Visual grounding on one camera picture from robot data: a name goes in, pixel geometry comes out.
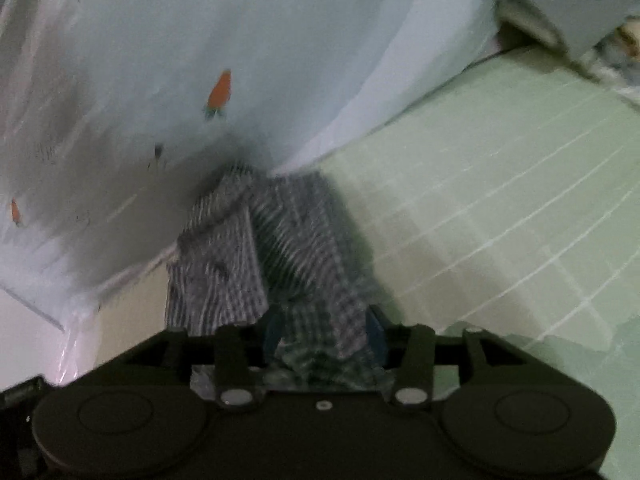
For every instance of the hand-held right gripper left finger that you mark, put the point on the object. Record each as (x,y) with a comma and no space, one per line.
(273,334)

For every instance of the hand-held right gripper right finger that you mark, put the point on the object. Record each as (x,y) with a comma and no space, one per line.
(376,332)

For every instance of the plaid button shirt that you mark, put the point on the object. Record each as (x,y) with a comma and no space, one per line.
(300,240)

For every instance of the green grid mat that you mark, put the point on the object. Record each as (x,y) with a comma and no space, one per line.
(475,185)

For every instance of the pale green cloth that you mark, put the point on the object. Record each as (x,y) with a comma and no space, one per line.
(575,370)

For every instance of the light blue carrot-print sheet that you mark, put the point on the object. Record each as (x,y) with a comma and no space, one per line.
(250,35)

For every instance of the grey cloth pile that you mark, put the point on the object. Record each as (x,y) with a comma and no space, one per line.
(560,5)

